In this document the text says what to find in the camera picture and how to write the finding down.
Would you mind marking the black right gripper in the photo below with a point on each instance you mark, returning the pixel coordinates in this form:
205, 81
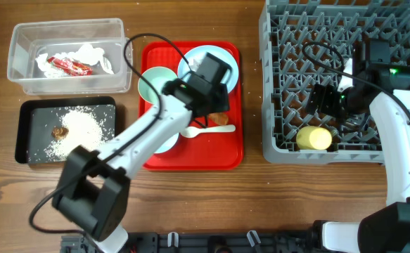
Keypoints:
328, 93

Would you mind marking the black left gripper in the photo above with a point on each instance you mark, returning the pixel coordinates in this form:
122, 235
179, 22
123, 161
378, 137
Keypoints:
219, 98

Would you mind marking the orange carrot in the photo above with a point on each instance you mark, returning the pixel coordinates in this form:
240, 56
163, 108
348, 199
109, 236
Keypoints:
219, 118

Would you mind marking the yellow plastic cup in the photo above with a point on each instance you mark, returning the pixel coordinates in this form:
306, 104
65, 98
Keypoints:
313, 138

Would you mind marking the light blue plate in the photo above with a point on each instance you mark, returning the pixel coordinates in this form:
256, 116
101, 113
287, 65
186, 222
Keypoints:
195, 57

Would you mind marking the light blue bowl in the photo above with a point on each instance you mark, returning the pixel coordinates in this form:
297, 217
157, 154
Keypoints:
168, 144

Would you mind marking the mint green bowl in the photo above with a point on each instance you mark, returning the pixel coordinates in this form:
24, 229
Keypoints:
157, 76

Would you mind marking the white rice pile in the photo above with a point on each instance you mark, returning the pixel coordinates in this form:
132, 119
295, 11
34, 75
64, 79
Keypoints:
89, 126

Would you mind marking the white tissue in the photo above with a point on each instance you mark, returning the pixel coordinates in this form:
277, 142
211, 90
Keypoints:
87, 55

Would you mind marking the red snack wrapper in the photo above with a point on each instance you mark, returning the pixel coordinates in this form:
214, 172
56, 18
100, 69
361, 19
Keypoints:
70, 67

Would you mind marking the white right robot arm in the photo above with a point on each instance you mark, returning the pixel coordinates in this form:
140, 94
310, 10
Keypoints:
383, 91

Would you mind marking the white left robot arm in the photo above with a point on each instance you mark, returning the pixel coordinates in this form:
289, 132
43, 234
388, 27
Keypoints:
94, 186

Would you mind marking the grey-blue dishwasher rack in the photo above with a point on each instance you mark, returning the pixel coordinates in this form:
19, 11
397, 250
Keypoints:
285, 28

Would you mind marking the black waste tray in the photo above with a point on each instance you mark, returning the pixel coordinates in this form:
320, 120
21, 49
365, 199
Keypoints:
28, 107

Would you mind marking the white plastic spoon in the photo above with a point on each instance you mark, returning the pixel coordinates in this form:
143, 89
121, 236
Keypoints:
192, 131

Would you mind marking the red plastic tray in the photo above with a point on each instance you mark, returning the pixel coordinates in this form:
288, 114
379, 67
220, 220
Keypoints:
208, 151

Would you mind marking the clear plastic bin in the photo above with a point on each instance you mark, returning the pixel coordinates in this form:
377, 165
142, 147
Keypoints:
31, 39

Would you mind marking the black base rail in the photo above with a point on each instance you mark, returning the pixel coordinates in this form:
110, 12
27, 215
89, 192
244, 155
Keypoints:
208, 243

